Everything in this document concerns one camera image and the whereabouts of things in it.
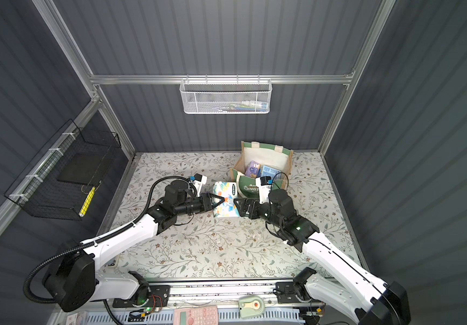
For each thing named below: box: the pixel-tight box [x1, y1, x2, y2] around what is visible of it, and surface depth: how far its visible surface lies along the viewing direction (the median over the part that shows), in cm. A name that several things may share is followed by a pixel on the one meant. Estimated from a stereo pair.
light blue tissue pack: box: [260, 165, 282, 181], surface depth 98 cm
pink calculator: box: [173, 305, 219, 325], surface depth 70 cm
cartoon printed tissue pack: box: [212, 181, 241, 218], surface depth 78 cm
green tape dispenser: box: [238, 295, 266, 319], surface depth 67 cm
